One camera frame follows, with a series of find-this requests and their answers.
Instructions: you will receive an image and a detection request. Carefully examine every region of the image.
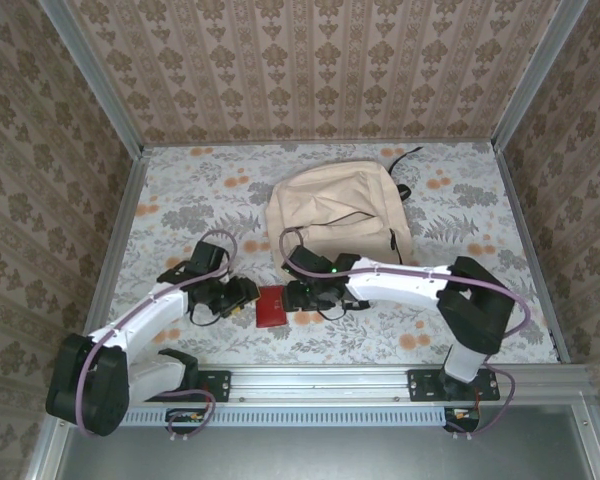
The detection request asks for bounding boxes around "red wallet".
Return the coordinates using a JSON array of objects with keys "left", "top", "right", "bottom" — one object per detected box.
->
[{"left": 254, "top": 285, "right": 289, "bottom": 330}]

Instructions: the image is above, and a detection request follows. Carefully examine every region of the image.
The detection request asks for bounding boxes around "beige canvas backpack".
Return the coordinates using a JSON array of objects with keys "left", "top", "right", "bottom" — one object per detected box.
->
[{"left": 264, "top": 146, "right": 425, "bottom": 282}]

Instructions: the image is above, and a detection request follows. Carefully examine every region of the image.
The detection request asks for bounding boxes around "floral tablecloth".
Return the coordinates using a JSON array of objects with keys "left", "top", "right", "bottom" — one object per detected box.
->
[{"left": 95, "top": 142, "right": 561, "bottom": 365}]

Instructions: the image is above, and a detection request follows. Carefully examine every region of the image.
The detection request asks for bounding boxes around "grey metal panel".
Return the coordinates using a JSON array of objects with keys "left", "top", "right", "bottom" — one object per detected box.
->
[{"left": 27, "top": 403, "right": 600, "bottom": 480}]

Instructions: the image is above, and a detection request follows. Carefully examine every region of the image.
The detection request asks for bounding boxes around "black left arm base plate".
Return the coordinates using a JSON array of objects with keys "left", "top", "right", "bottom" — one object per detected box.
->
[{"left": 142, "top": 369, "right": 233, "bottom": 403}]

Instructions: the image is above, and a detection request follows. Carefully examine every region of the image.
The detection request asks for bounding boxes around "aluminium rail under arm bases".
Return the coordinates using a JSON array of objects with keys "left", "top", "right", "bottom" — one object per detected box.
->
[{"left": 53, "top": 363, "right": 595, "bottom": 405}]

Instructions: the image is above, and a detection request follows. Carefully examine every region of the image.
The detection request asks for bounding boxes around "aluminium left side rail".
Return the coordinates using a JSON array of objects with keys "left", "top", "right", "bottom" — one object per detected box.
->
[{"left": 74, "top": 149, "right": 151, "bottom": 366}]

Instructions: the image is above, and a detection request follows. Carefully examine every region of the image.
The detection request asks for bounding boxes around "aluminium rail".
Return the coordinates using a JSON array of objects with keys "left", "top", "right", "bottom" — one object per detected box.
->
[
  {"left": 494, "top": 142, "right": 572, "bottom": 364},
  {"left": 144, "top": 139, "right": 496, "bottom": 148},
  {"left": 74, "top": 149, "right": 151, "bottom": 366}
]

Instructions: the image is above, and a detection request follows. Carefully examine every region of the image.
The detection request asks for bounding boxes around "grey slotted cable duct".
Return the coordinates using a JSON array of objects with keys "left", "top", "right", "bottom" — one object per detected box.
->
[{"left": 71, "top": 405, "right": 481, "bottom": 428}]

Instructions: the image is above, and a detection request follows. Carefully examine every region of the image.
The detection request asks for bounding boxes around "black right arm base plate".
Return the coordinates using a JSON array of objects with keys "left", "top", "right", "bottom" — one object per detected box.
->
[{"left": 408, "top": 368, "right": 501, "bottom": 403}]

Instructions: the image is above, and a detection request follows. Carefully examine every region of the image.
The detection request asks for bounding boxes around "aluminium back rail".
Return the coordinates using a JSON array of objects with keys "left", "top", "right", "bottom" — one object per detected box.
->
[{"left": 144, "top": 139, "right": 496, "bottom": 148}]

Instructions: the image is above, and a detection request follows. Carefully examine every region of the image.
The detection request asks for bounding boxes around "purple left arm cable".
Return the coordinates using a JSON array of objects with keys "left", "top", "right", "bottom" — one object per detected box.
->
[{"left": 78, "top": 228, "right": 240, "bottom": 442}]

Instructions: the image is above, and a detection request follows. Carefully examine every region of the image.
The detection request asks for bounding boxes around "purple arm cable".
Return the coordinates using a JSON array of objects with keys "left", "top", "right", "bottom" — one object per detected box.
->
[
  {"left": 278, "top": 227, "right": 530, "bottom": 441},
  {"left": 78, "top": 228, "right": 240, "bottom": 442}
]

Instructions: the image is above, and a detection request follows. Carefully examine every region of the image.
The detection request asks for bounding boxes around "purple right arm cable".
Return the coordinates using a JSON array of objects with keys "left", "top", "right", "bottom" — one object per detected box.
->
[{"left": 278, "top": 227, "right": 530, "bottom": 441}]

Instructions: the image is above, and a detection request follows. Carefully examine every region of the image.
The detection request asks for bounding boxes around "aluminium right side rail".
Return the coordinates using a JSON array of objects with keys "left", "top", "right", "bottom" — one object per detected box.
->
[{"left": 494, "top": 142, "right": 572, "bottom": 364}]

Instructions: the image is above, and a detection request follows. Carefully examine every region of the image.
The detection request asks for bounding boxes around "aluminium left frame post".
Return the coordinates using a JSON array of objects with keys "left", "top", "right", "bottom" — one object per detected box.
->
[{"left": 38, "top": 0, "right": 147, "bottom": 157}]

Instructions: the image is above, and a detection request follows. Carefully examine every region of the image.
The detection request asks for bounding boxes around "aluminium frame post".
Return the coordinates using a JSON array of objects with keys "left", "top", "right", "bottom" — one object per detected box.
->
[
  {"left": 492, "top": 0, "right": 589, "bottom": 151},
  {"left": 38, "top": 0, "right": 147, "bottom": 157}
]

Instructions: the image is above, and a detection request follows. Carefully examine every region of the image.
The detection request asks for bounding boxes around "aluminium right frame post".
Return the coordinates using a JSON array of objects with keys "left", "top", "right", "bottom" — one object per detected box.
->
[{"left": 492, "top": 0, "right": 589, "bottom": 151}]

